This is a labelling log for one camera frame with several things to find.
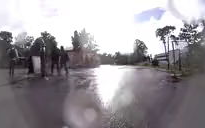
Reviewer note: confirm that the red brick building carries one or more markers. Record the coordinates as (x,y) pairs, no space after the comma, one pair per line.
(81,57)

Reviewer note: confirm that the grey wet asphalt road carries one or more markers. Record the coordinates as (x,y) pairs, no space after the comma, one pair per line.
(90,90)

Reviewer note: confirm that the row of trees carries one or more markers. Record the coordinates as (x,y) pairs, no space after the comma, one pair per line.
(50,40)

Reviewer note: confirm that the group of people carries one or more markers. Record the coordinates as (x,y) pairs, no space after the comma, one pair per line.
(43,56)

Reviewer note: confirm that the tall thin tree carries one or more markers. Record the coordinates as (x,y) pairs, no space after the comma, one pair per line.
(165,35)

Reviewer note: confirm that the grass verge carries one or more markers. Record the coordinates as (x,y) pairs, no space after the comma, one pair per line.
(175,70)

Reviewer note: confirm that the pole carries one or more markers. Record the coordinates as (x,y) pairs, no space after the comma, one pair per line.
(180,58)

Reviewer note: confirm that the person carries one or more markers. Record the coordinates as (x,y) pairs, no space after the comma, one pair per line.
(12,59)

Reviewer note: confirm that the dark leafy tree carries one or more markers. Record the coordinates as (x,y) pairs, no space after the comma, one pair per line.
(198,40)

